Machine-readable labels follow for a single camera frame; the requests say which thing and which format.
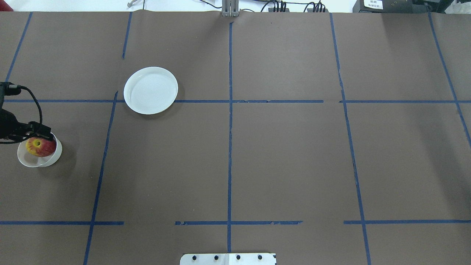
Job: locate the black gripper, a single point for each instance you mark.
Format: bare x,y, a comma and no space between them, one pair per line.
8,124

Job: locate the red yellow apple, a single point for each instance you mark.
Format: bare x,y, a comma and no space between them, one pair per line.
40,147

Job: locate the white bowl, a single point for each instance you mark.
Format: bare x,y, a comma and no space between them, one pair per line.
29,160

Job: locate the white plate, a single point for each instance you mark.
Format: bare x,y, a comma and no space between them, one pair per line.
150,90

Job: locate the black device with label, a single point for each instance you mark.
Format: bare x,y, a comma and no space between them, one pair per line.
389,6

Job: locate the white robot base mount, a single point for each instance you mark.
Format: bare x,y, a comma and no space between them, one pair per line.
229,259

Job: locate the grey metal camera post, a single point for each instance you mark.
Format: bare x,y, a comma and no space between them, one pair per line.
230,8

